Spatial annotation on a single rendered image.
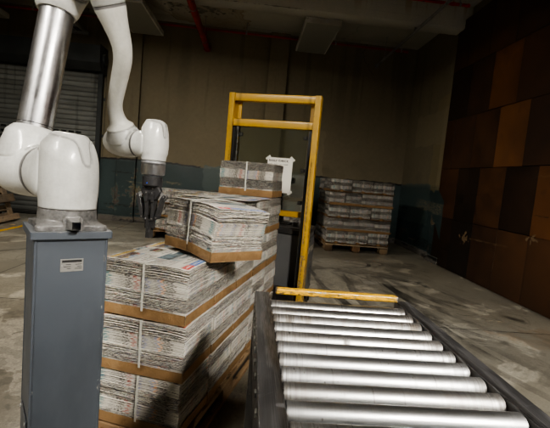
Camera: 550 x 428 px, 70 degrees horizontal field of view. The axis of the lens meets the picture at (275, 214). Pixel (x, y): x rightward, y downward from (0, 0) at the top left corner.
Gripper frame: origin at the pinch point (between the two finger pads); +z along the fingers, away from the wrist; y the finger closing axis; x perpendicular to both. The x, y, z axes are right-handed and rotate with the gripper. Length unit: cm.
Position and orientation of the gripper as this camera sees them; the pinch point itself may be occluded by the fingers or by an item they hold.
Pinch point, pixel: (149, 228)
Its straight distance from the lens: 159.9
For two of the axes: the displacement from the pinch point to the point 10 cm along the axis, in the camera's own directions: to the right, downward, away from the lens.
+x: -2.4, 0.7, -9.7
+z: -0.9, 9.9, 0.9
